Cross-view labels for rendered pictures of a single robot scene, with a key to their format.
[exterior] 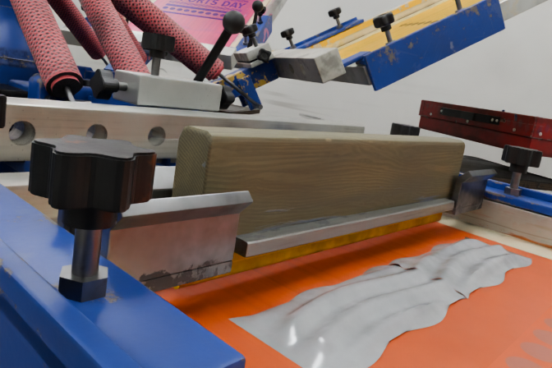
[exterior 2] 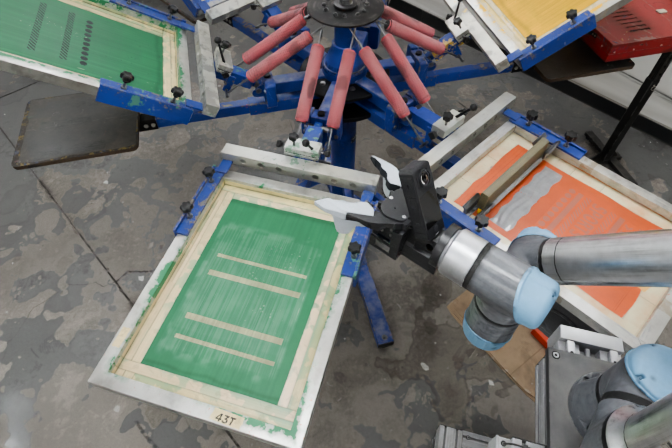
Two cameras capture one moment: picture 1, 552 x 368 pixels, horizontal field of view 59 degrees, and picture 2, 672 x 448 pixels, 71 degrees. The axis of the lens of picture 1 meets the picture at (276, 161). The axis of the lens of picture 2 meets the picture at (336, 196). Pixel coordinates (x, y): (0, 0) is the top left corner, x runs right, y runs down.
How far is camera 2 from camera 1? 1.43 m
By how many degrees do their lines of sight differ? 41
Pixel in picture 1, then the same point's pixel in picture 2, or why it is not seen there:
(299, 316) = (501, 218)
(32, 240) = (463, 218)
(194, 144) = (484, 196)
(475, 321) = (535, 211)
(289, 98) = not seen: outside the picture
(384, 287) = (517, 203)
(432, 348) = (525, 221)
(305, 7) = not seen: outside the picture
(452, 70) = not seen: outside the picture
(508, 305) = (545, 203)
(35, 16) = (388, 88)
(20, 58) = (357, 70)
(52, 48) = (399, 103)
